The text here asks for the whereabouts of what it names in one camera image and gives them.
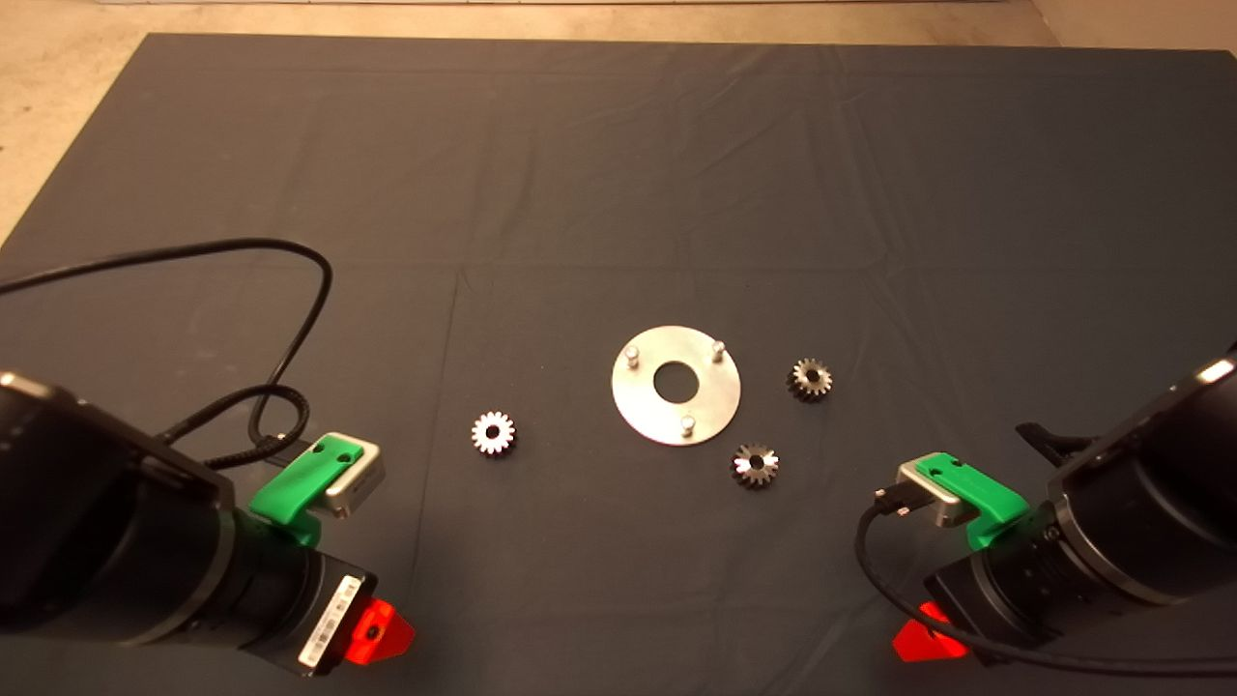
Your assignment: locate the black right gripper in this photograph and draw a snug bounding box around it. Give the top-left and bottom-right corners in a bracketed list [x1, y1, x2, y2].
[891, 517, 1098, 668]

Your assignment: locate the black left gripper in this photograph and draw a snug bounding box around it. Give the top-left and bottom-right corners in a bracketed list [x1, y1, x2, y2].
[217, 514, 417, 677]

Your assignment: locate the bright steel planetary gear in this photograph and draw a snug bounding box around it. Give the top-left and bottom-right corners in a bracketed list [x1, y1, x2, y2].
[472, 411, 516, 456]

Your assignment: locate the dark steel planetary gear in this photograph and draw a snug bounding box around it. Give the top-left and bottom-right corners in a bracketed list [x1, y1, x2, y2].
[788, 358, 834, 402]
[732, 444, 780, 489]

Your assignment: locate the round metal carrier plate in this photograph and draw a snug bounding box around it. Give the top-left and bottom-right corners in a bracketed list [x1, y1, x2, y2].
[611, 326, 742, 447]

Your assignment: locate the dark grey table cloth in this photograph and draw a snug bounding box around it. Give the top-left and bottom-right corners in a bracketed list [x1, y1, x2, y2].
[0, 32, 1237, 696]

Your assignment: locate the smooth black right camera cable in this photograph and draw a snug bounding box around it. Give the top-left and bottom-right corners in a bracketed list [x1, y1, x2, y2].
[854, 486, 1237, 678]

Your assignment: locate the smooth black camera cable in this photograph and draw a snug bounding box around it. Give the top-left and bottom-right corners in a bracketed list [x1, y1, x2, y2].
[854, 486, 1237, 678]
[0, 239, 334, 455]

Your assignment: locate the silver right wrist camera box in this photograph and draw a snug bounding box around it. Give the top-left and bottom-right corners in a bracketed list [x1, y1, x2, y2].
[897, 459, 977, 528]

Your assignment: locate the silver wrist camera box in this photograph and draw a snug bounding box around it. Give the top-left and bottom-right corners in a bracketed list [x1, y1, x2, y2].
[324, 432, 386, 518]
[897, 459, 977, 528]

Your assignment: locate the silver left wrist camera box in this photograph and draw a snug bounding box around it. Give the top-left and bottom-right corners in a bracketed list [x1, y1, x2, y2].
[324, 432, 386, 518]

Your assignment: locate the green right camera mount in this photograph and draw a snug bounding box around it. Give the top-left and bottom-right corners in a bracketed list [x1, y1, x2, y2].
[913, 452, 1031, 552]

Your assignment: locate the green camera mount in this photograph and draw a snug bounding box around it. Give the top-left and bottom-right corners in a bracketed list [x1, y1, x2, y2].
[913, 452, 1031, 552]
[249, 434, 366, 547]

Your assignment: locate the green left camera mount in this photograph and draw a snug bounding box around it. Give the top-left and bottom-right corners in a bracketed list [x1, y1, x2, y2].
[249, 434, 366, 547]

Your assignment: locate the braided black right arm cable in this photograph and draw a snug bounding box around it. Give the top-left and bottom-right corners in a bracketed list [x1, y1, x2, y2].
[1015, 421, 1079, 463]

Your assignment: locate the braided black arm cable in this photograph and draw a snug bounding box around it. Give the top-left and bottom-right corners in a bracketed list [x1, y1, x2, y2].
[1015, 421, 1079, 463]
[155, 385, 312, 472]

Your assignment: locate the braided black left arm cable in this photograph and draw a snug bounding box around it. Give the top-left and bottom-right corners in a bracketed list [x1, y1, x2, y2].
[155, 385, 312, 472]

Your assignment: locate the smooth black left camera cable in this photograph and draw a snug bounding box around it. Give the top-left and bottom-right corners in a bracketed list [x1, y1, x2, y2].
[0, 239, 334, 455]

